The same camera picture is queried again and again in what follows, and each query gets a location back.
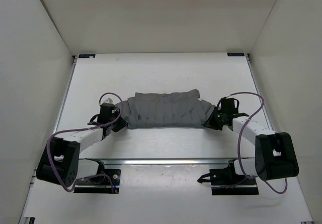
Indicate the silver aluminium front rail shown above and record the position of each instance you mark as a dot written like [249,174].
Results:
[171,161]

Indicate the blue corner label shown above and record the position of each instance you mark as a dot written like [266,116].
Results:
[235,54]
[86,56]

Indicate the left blue corner label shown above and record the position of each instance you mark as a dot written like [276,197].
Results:
[86,56]

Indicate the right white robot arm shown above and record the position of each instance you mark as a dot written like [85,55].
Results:
[275,156]

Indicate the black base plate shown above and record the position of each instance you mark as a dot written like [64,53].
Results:
[101,184]
[225,182]

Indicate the right blue corner label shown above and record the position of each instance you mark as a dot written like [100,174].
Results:
[235,54]

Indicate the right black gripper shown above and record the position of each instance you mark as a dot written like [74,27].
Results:
[211,123]

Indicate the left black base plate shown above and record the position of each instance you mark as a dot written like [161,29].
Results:
[101,184]

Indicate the grey pleated skirt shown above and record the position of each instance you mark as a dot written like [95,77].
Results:
[179,110]

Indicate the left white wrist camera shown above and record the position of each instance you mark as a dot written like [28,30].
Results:
[108,102]

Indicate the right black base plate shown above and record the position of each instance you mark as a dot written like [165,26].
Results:
[225,182]

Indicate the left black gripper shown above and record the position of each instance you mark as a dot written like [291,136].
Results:
[123,124]

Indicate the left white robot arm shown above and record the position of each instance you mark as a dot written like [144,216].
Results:
[60,159]

